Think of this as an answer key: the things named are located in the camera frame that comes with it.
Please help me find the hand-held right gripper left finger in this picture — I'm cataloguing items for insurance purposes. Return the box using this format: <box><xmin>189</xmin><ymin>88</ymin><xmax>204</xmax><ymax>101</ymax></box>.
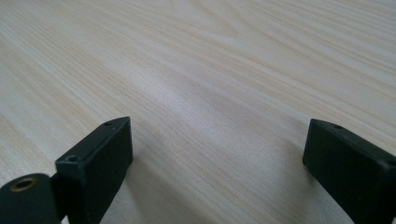
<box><xmin>55</xmin><ymin>116</ymin><xmax>134</xmax><ymax>224</ymax></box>

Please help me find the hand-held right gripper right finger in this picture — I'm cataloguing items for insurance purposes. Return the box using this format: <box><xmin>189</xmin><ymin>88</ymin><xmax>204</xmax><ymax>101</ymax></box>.
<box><xmin>302</xmin><ymin>118</ymin><xmax>396</xmax><ymax>224</ymax></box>

